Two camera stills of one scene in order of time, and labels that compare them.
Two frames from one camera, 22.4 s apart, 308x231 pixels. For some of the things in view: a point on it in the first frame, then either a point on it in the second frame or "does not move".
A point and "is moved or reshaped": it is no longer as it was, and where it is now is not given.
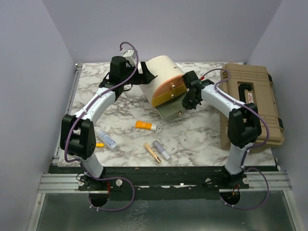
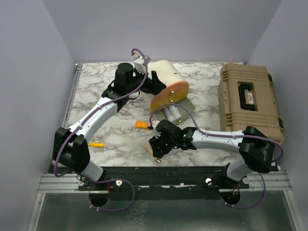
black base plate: [161, 183] does not move
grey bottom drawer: [171, 107] -> [185, 108]
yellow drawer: [168, 95] does not move
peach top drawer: [168, 84] -> [170, 94]
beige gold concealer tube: [151, 151] does not move
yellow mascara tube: [100, 145] does not move
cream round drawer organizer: [165, 68] is moved or reshaped
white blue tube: [107, 140] -> [174, 111]
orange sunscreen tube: [142, 124] does not move
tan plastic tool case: [251, 83] does not move
